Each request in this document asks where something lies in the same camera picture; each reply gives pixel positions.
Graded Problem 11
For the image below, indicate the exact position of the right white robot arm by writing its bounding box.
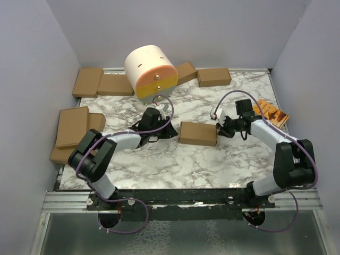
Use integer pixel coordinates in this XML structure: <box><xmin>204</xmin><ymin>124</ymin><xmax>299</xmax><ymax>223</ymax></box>
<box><xmin>210</xmin><ymin>99</ymin><xmax>317</xmax><ymax>208</ymax></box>

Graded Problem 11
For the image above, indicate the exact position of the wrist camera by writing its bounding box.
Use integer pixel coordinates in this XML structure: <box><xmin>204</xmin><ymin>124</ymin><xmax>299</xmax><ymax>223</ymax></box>
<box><xmin>152</xmin><ymin>103</ymin><xmax>169</xmax><ymax>120</ymax></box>
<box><xmin>210</xmin><ymin>107</ymin><xmax>226</xmax><ymax>126</ymax></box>

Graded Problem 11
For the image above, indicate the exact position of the round pastel drawer cabinet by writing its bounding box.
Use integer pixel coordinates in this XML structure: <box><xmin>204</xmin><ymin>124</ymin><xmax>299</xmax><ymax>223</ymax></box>
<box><xmin>124</xmin><ymin>45</ymin><xmax>179</xmax><ymax>104</ymax></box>

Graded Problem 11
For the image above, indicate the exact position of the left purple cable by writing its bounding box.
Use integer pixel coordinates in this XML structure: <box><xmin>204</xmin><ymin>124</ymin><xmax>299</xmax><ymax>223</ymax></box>
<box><xmin>75</xmin><ymin>95</ymin><xmax>175</xmax><ymax>235</ymax></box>

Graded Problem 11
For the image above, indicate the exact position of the purple cable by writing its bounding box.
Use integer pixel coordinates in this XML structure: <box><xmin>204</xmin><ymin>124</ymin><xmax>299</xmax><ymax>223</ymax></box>
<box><xmin>214</xmin><ymin>90</ymin><xmax>319</xmax><ymax>234</ymax></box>
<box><xmin>75</xmin><ymin>95</ymin><xmax>175</xmax><ymax>235</ymax></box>

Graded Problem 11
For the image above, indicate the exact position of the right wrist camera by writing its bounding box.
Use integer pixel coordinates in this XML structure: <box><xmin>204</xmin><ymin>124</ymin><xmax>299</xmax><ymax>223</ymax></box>
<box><xmin>210</xmin><ymin>107</ymin><xmax>226</xmax><ymax>126</ymax></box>

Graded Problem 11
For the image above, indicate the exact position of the cardboard box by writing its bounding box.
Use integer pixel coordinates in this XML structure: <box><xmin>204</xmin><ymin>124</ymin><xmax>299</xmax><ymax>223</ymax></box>
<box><xmin>197</xmin><ymin>68</ymin><xmax>232</xmax><ymax>87</ymax></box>
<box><xmin>176</xmin><ymin>62</ymin><xmax>197</xmax><ymax>86</ymax></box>
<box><xmin>49</xmin><ymin>113</ymin><xmax>106</xmax><ymax>165</ymax></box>
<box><xmin>72</xmin><ymin>67</ymin><xmax>104</xmax><ymax>98</ymax></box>
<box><xmin>97</xmin><ymin>74</ymin><xmax>134</xmax><ymax>96</ymax></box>
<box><xmin>178</xmin><ymin>122</ymin><xmax>217</xmax><ymax>146</ymax></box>
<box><xmin>55</xmin><ymin>106</ymin><xmax>89</xmax><ymax>149</ymax></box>

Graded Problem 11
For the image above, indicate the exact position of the orange paperback book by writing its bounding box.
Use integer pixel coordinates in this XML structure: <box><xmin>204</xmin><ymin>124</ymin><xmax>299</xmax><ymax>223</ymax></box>
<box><xmin>258</xmin><ymin>99</ymin><xmax>289</xmax><ymax>129</ymax></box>

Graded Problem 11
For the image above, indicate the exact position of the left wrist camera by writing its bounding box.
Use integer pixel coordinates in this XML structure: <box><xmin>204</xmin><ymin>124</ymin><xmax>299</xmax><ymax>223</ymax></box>
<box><xmin>152</xmin><ymin>103</ymin><xmax>169</xmax><ymax>120</ymax></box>

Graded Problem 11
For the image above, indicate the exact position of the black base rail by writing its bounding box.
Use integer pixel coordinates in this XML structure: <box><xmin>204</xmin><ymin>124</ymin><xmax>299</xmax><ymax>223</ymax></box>
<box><xmin>87</xmin><ymin>188</ymin><xmax>275</xmax><ymax>222</ymax></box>

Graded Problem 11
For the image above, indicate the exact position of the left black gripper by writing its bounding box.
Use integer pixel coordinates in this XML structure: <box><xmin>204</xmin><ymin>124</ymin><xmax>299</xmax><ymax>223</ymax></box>
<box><xmin>149</xmin><ymin>116</ymin><xmax>177</xmax><ymax>139</ymax></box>

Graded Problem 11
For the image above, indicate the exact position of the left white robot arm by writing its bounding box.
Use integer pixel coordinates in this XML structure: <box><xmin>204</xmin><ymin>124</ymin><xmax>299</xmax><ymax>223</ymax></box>
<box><xmin>67</xmin><ymin>105</ymin><xmax>178</xmax><ymax>210</ymax></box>

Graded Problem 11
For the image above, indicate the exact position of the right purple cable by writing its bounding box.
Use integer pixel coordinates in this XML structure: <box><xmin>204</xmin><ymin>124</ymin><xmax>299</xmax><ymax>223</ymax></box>
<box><xmin>214</xmin><ymin>90</ymin><xmax>319</xmax><ymax>234</ymax></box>

